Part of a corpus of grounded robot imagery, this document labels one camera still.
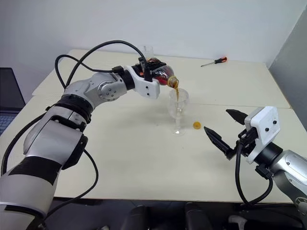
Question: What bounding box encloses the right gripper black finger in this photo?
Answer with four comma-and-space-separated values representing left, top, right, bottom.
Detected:
203, 126, 237, 161
225, 109, 248, 125

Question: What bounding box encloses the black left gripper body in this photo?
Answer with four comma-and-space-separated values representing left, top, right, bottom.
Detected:
134, 60, 151, 81

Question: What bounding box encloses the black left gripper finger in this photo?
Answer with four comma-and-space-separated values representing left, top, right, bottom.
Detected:
146, 61, 168, 70

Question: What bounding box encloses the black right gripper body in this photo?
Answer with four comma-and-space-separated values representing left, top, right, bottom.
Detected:
236, 126, 260, 158

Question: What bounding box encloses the plastic bottle with dark drink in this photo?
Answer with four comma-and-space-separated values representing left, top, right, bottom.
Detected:
148, 57, 180, 89

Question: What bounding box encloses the clear wine glass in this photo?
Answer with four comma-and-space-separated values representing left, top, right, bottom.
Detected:
168, 88, 190, 137

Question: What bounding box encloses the clear glass tumbler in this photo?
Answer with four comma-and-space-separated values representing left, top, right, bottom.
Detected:
143, 45, 154, 59

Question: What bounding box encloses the red and black screwdriver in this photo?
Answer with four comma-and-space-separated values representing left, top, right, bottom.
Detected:
200, 56, 228, 68

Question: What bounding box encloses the grey partition panel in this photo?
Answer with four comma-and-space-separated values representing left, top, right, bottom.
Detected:
267, 9, 307, 126

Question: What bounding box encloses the dark rounded shape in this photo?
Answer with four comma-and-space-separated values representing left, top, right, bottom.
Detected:
184, 202, 213, 230
129, 205, 150, 230

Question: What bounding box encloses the white rounded object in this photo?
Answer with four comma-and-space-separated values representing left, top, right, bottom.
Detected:
228, 215, 248, 229

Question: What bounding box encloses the dark laptop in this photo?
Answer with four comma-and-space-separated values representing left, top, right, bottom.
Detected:
0, 67, 26, 137

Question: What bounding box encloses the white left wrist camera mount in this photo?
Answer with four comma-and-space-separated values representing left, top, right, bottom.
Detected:
123, 65, 161, 100

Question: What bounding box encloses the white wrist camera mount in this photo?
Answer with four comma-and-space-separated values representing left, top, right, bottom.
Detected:
123, 65, 161, 100
244, 106, 281, 165

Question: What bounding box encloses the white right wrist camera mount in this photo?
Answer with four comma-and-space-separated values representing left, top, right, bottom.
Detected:
244, 106, 281, 165

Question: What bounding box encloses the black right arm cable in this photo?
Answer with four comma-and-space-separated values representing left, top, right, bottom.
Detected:
235, 140, 274, 208

